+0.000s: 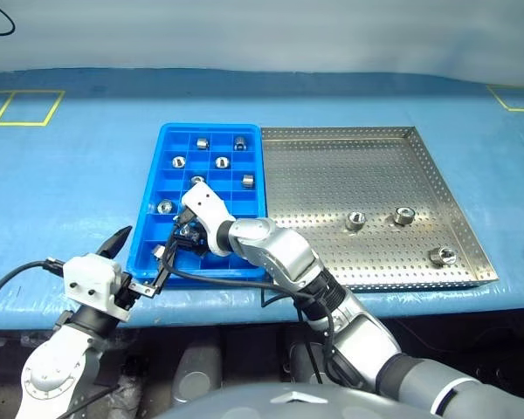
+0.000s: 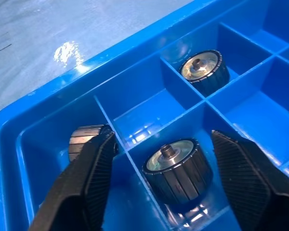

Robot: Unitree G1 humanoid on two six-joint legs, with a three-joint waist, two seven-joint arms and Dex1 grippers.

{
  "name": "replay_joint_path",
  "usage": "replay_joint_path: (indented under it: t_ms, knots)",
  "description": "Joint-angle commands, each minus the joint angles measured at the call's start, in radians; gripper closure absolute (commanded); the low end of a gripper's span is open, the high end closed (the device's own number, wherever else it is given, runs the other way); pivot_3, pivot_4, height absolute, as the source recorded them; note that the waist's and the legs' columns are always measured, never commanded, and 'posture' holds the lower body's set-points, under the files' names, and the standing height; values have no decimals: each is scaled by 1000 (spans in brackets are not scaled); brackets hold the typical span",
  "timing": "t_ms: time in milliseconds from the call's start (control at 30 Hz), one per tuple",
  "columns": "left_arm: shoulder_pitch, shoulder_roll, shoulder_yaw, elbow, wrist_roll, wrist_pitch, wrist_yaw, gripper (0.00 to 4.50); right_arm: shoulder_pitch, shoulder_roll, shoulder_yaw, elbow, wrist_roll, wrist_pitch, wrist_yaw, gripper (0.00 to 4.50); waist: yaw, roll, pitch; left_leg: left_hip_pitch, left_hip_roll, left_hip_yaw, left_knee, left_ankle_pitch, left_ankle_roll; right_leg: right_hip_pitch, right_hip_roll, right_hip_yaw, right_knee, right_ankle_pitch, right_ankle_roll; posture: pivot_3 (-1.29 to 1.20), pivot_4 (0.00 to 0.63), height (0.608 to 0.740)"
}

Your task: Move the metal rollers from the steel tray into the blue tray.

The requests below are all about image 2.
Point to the blue plastic compartment tray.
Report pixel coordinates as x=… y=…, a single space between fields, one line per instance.
x=144 y=96

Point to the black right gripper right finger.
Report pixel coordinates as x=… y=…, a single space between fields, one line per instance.
x=250 y=183

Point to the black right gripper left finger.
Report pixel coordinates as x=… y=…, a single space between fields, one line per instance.
x=84 y=183

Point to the ribbed metal roller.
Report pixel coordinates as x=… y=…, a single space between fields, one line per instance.
x=206 y=69
x=180 y=173
x=83 y=139

